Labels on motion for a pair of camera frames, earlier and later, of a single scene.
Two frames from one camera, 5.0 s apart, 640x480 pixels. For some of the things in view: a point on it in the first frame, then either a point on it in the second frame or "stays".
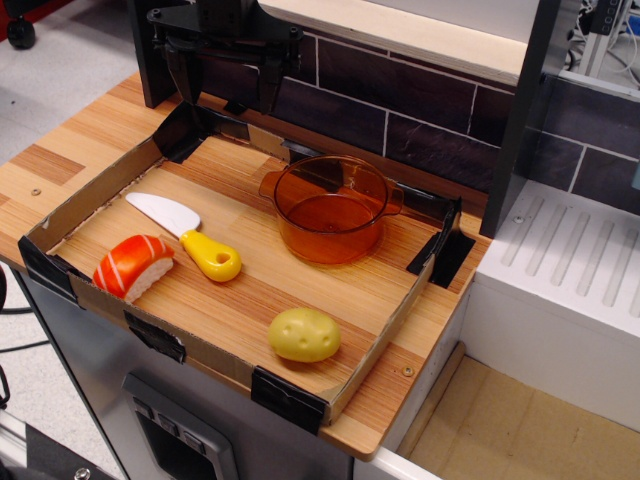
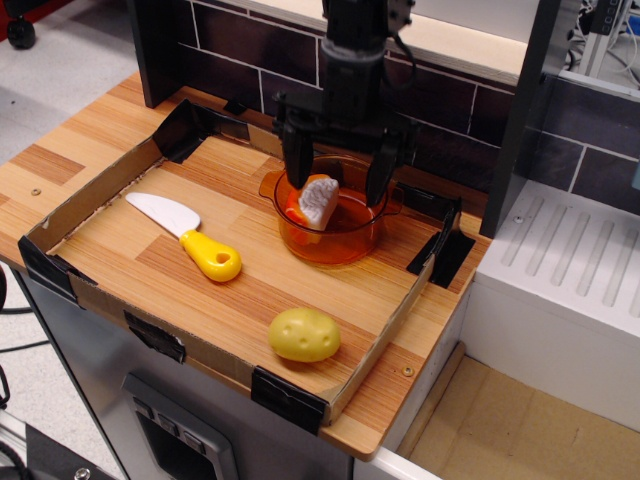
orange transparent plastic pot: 331,207 stays
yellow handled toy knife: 216,262 stays
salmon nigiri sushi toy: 131,265 to 314,204
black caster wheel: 21,34 stays
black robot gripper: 236,28 to 350,109
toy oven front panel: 184,442 stays
